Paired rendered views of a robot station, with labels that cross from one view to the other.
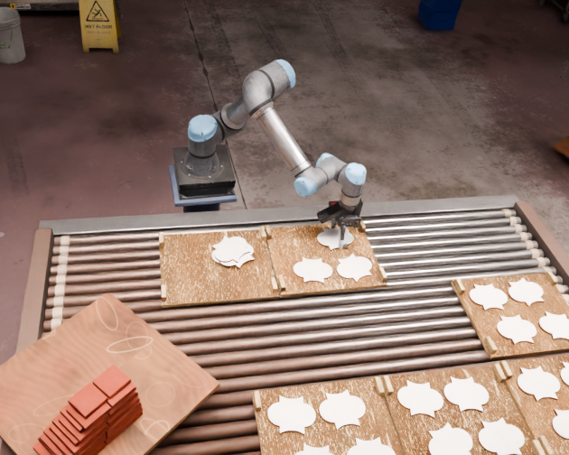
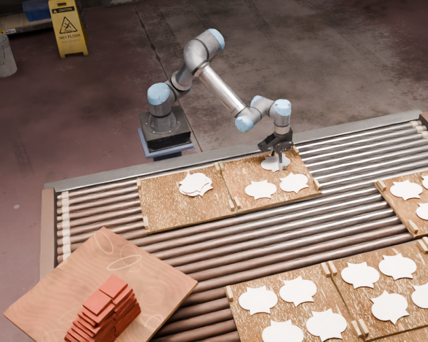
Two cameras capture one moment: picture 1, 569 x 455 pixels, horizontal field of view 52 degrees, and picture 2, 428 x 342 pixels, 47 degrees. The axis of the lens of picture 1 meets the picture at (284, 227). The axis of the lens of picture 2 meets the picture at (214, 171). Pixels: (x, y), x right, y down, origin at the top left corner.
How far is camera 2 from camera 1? 0.16 m
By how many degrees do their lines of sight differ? 4
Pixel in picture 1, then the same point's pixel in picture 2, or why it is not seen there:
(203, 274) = (174, 205)
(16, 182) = (23, 165)
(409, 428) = (354, 298)
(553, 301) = not seen: outside the picture
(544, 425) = not seen: outside the picture
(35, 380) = (56, 298)
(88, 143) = (74, 127)
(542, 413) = not seen: outside the picture
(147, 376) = (140, 283)
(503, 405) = not seen: outside the picture
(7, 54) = (3, 69)
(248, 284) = (211, 207)
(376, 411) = (325, 289)
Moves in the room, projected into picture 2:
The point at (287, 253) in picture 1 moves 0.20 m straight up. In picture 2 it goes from (238, 180) to (238, 147)
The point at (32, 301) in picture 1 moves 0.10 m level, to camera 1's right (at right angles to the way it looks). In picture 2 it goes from (47, 243) to (69, 243)
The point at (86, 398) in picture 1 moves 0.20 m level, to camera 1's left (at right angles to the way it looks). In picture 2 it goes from (95, 300) to (34, 300)
